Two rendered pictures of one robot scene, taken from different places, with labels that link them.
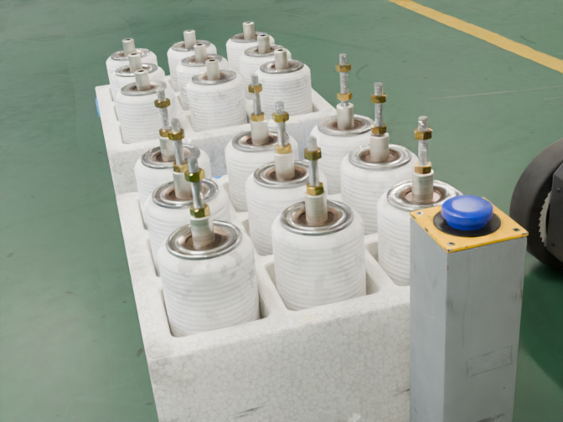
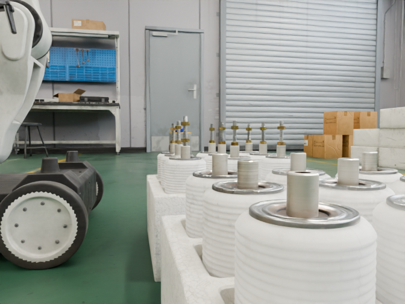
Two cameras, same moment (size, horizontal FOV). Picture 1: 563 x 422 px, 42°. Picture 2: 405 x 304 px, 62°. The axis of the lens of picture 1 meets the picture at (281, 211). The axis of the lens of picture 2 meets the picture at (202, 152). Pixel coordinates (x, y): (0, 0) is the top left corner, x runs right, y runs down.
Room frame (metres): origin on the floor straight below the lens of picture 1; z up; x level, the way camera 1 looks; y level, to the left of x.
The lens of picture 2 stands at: (1.71, -0.03, 0.31)
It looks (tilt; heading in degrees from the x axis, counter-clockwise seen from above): 3 degrees down; 182
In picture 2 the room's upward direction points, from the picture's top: straight up
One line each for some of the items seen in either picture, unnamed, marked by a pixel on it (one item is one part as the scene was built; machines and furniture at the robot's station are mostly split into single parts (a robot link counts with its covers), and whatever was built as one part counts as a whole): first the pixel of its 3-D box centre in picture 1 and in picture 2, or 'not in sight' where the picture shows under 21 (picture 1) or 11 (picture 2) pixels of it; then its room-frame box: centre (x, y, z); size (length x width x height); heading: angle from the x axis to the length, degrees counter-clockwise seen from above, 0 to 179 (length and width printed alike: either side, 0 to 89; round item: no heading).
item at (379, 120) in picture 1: (379, 114); (178, 135); (0.82, -0.12, 0.31); 0.01 x 0.01 x 0.08
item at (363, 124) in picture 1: (345, 126); (185, 158); (0.93, -0.10, 0.25); 0.08 x 0.08 x 0.01
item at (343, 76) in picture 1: (343, 82); (185, 133); (0.93, -0.10, 0.31); 0.01 x 0.01 x 0.08
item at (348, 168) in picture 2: (200, 54); (348, 173); (1.33, 0.12, 0.26); 0.02 x 0.02 x 0.03
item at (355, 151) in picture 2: not in sight; (379, 155); (-1.82, 1.67, 0.09); 0.39 x 0.39 x 0.18; 15
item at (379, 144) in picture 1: (379, 146); (178, 150); (0.82, -0.12, 0.26); 0.02 x 0.02 x 0.03
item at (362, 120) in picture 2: not in sight; (361, 123); (-2.89, 1.93, 0.45); 0.30 x 0.24 x 0.30; 12
